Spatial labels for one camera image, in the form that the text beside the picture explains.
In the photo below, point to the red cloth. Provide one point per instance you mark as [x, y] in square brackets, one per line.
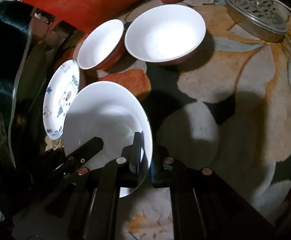
[85, 2]

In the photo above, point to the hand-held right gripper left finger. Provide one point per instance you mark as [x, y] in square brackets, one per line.
[135, 152]

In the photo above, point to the round perforated metal tin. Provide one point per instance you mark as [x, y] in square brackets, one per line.
[253, 12]

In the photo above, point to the white bowl with red outside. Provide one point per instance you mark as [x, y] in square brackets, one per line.
[160, 35]
[98, 47]
[105, 110]

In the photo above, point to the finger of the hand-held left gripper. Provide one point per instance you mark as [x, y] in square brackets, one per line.
[90, 146]
[60, 165]

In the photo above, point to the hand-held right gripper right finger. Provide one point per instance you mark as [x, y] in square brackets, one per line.
[156, 173]

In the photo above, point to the floral rug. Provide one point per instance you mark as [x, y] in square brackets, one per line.
[248, 80]

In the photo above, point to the white bear print plate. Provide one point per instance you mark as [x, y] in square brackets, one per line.
[58, 97]

